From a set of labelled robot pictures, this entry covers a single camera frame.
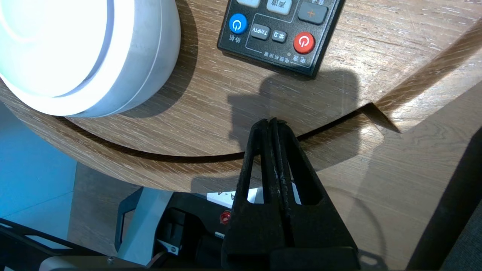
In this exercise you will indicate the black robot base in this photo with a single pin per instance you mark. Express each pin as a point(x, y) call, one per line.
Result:
point(180, 226)

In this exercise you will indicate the round wooden side table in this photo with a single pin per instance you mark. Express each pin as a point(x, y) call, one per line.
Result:
point(211, 113)

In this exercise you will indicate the grey upholstered bed frame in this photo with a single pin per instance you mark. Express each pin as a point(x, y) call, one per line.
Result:
point(463, 248)

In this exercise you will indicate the white round puck lamp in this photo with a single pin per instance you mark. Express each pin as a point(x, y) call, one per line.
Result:
point(75, 56)

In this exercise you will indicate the black TV remote control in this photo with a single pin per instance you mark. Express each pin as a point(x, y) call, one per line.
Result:
point(278, 37)

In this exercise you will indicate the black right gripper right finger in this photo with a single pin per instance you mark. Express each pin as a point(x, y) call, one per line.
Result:
point(320, 226)

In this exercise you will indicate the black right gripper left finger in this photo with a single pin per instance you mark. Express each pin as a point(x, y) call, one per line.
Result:
point(252, 226)

